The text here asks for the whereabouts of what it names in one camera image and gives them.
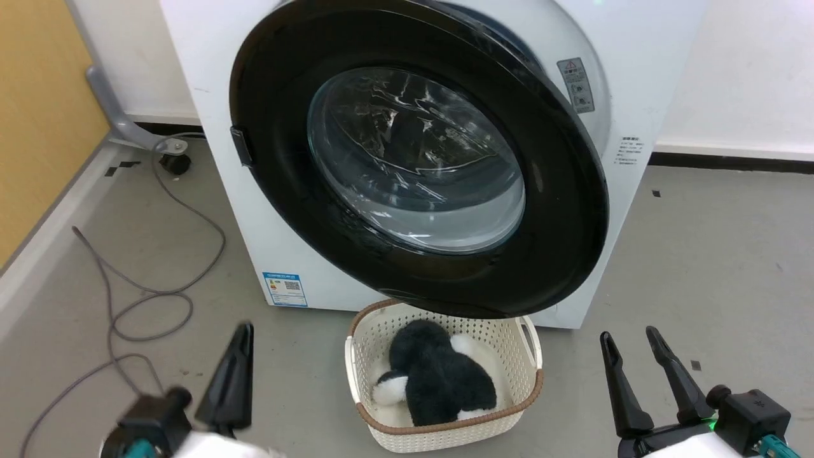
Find black caster wheel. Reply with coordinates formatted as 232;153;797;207
159;153;192;177

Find small printed text label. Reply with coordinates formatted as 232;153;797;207
614;135;647;168

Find black round glass washer door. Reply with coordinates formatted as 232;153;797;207
229;0;610;320

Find blue energy label sticker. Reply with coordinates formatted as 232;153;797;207
263;272;308;308

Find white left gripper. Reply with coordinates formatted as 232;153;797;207
167;323;287;458

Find black and white plush toy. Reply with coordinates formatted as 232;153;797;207
372;319;498;428

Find grey metal stand leg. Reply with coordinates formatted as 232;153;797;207
64;0;189;154

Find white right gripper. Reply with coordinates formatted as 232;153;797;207
600;326;752;458

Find black door latch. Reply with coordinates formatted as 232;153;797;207
230;126;256;168

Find yellow wooden panel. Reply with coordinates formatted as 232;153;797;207
0;0;113;268

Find grey floor cable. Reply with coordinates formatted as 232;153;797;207
19;153;227;458

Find white front-load washing machine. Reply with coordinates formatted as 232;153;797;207
159;0;708;330

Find white perforated laundry basket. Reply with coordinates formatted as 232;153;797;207
345;299;544;454

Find grey warning sticker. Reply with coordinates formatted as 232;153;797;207
557;57;596;115

